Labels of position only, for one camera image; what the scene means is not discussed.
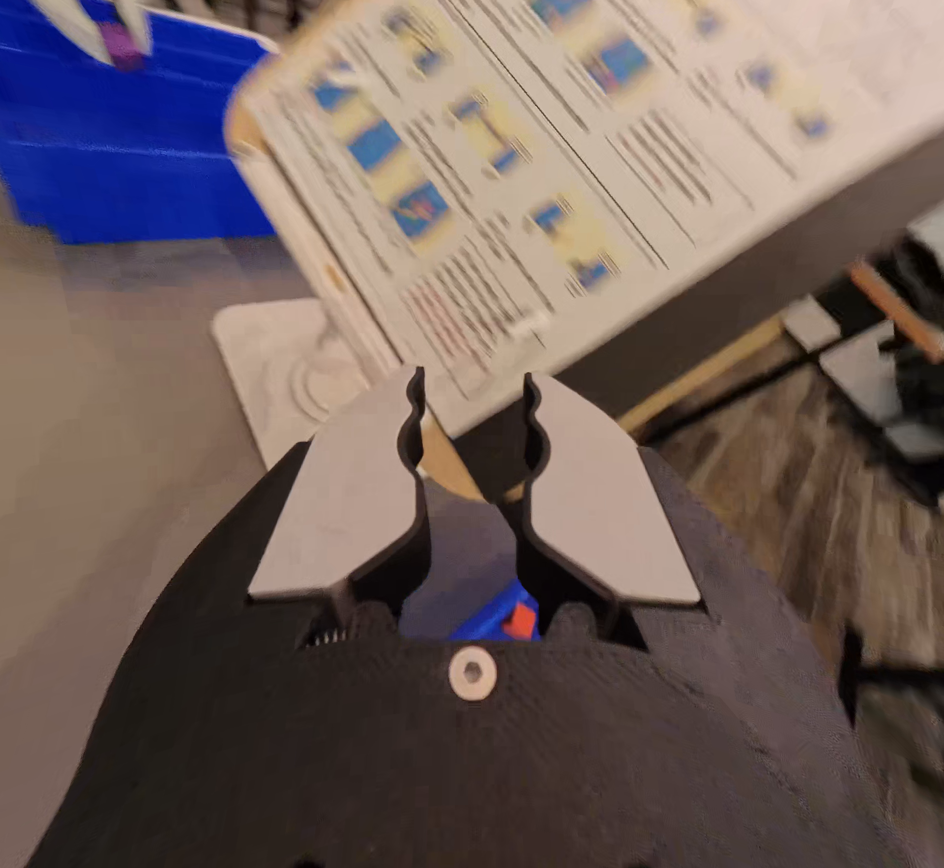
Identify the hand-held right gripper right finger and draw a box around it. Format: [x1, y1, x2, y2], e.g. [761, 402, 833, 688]
[518, 370, 701, 635]

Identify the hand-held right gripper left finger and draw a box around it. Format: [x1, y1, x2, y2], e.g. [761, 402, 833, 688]
[249, 365, 433, 620]

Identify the purple wooden cube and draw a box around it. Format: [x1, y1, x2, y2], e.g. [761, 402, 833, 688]
[99, 24, 146, 70]

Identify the blue plastic bin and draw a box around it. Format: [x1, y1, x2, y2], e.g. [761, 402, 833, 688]
[448, 579, 543, 642]
[0, 0, 280, 246]

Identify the wooden display board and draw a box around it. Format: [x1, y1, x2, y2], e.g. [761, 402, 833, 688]
[223, 0, 944, 504]

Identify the wooden slat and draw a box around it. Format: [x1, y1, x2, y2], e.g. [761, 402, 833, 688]
[618, 315, 786, 435]

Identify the printed instruction sheet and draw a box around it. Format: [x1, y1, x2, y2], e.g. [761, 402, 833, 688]
[243, 0, 668, 403]
[435, 0, 944, 272]

